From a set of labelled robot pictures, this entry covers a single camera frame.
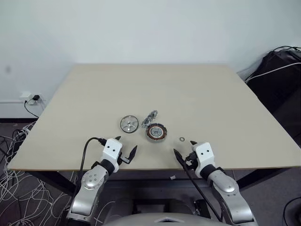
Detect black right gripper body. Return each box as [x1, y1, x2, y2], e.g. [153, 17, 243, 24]
[184, 151, 198, 171]

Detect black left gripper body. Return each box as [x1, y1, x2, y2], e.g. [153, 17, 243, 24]
[118, 152, 131, 165]

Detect silver round motor rotor cover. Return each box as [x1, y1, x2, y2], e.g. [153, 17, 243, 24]
[119, 115, 139, 134]

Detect copper wound motor stator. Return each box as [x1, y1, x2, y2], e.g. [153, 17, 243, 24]
[145, 123, 168, 143]

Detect silver robot torso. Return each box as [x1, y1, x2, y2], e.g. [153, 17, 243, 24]
[110, 210, 228, 226]

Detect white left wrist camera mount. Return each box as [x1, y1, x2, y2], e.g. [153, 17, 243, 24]
[102, 138, 123, 170]

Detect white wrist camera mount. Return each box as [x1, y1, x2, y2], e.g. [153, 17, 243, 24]
[191, 142, 216, 175]
[102, 138, 123, 170]

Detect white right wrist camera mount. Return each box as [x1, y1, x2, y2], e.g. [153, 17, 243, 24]
[191, 142, 216, 175]

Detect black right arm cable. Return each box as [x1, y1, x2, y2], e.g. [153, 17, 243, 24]
[182, 161, 224, 223]

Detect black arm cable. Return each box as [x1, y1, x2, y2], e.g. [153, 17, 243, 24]
[182, 161, 224, 223]
[74, 137, 108, 190]

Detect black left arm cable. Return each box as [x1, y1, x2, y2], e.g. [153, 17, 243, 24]
[74, 137, 108, 190]

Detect black table frame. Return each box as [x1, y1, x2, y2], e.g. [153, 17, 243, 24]
[24, 167, 291, 196]

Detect black adapter cable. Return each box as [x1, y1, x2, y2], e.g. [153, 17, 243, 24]
[23, 99, 40, 118]

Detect black floor cable bundle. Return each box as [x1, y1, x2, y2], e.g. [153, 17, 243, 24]
[0, 129, 28, 165]

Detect white wall power outlet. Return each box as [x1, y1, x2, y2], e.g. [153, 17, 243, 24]
[20, 91, 47, 105]

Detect black looped floor cable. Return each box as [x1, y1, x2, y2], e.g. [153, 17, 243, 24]
[283, 196, 301, 221]

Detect white cable on bag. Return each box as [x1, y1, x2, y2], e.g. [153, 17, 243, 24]
[244, 62, 301, 82]

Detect black equipment with cables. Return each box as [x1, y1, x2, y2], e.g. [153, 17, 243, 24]
[244, 46, 301, 142]

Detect black cables atop bag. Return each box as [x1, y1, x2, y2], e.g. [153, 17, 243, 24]
[273, 45, 301, 55]

